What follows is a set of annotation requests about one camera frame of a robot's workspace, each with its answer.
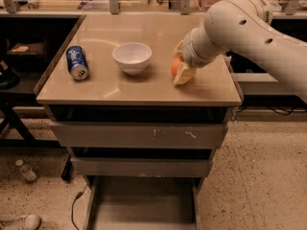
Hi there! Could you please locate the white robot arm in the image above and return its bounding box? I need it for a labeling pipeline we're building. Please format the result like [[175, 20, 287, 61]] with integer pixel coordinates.
[[172, 0, 307, 102]]

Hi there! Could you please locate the grey middle drawer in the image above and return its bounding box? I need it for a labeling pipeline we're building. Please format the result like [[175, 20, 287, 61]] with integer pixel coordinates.
[[71, 157, 210, 177]]

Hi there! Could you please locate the black cable on floor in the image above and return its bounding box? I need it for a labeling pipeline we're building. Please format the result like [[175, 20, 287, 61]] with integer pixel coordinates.
[[70, 185, 88, 230]]

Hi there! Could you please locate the dark box on shelf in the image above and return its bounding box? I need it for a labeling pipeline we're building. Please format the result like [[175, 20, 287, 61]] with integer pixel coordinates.
[[6, 42, 48, 72]]

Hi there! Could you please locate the white shoe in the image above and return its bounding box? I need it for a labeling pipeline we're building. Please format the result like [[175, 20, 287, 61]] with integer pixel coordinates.
[[0, 214, 41, 230]]

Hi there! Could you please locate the grey top drawer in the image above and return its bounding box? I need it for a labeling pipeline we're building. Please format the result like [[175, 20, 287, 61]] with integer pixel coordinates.
[[50, 122, 227, 150]]

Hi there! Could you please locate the black table frame left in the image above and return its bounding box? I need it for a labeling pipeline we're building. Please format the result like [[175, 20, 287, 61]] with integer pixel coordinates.
[[0, 96, 73, 181]]

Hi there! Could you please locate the orange fruit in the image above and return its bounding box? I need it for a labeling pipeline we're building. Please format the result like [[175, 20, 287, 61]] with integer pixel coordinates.
[[171, 56, 182, 77]]

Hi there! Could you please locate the white bowl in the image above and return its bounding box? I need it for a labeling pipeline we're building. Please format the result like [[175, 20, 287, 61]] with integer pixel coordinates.
[[112, 42, 152, 75]]

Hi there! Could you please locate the blue soda can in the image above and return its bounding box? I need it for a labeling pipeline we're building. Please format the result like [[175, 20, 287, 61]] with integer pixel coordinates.
[[66, 46, 89, 81]]

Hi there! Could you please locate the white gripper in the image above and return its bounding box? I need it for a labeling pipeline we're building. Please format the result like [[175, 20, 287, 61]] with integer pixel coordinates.
[[173, 28, 211, 85]]

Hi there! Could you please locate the grey open bottom drawer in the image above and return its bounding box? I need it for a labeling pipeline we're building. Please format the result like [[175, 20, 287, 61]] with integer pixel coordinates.
[[83, 176, 201, 230]]

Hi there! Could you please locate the grey drawer cabinet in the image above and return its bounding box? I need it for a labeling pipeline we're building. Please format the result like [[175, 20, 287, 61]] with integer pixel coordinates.
[[33, 12, 244, 230]]

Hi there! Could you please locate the clear plastic bottle on floor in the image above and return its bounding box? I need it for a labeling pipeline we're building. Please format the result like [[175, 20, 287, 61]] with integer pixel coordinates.
[[15, 159, 37, 183]]

